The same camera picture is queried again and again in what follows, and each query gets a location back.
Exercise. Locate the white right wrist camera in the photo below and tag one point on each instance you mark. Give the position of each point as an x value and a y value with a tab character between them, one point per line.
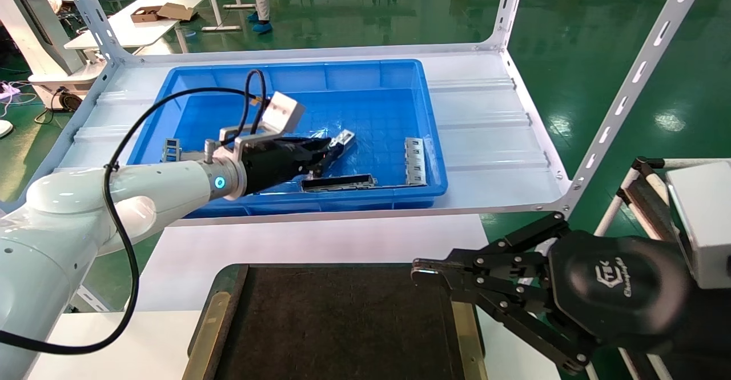
702	220

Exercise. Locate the gray slotted metal part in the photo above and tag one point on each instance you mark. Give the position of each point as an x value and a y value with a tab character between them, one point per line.
171	150

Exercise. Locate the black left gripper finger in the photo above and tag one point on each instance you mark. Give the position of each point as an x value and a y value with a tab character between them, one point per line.
324	163
317	144

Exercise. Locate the white mobile machine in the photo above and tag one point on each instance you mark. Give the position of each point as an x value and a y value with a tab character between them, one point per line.
34	31

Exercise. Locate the small silver metal bracket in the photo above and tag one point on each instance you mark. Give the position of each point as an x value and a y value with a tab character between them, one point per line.
344	137

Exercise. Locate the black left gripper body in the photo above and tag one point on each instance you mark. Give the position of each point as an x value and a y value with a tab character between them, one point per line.
271	166

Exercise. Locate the white background table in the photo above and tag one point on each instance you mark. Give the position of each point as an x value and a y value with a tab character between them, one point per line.
125	34

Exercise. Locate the open cardboard box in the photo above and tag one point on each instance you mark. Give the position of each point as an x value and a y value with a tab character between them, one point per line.
145	14

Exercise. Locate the long black metal part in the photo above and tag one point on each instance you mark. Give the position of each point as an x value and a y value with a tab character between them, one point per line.
337	183

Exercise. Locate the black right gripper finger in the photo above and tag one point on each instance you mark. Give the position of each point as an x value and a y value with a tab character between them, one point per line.
514	300
514	260

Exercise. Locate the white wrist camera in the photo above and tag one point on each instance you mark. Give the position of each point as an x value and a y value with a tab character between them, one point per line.
282	112
702	220

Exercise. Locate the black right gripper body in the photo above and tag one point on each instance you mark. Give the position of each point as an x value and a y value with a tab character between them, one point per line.
617	288

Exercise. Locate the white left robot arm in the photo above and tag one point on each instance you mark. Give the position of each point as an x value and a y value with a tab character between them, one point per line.
57	226

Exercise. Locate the white metal shelf rack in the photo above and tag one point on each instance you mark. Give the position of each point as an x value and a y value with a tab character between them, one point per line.
485	140

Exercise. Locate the blue plastic bin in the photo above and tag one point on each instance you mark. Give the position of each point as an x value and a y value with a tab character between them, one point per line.
365	94

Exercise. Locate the long gray metal part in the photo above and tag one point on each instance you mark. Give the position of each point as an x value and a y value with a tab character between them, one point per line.
193	156

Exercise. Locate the black container tray gold rim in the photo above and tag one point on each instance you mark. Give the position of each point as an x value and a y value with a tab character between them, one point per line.
342	323

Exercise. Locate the silver perforated metal bracket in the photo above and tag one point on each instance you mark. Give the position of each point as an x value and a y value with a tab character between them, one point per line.
415	163

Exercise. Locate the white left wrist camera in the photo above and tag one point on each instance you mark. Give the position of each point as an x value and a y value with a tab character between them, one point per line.
282	112

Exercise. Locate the white power strip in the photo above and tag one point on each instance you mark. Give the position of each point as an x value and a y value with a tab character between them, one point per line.
8	90

